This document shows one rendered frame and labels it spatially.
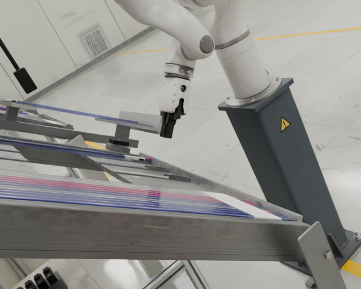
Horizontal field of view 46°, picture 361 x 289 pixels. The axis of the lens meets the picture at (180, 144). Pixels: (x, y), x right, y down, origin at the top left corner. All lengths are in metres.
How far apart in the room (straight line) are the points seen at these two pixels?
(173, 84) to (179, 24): 0.17
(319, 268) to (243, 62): 0.76
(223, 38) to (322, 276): 0.79
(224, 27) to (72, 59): 7.68
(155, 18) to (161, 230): 0.68
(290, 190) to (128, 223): 0.97
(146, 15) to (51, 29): 7.70
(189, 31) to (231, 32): 0.20
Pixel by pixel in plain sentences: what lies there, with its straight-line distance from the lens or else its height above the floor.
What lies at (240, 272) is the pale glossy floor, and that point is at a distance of 1.82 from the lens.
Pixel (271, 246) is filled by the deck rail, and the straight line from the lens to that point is 0.69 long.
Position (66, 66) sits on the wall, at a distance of 8.84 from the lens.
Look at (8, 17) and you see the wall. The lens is 8.70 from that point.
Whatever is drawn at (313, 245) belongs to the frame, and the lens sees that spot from 0.69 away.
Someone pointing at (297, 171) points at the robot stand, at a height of 0.41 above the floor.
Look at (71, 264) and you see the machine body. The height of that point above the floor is 0.62.
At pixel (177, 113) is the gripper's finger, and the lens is 1.17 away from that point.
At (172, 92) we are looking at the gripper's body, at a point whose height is 0.87.
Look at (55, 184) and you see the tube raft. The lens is 0.64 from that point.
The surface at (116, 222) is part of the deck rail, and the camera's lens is 0.54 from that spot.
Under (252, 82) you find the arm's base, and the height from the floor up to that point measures 0.75.
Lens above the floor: 1.18
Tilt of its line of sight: 22 degrees down
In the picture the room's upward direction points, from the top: 28 degrees counter-clockwise
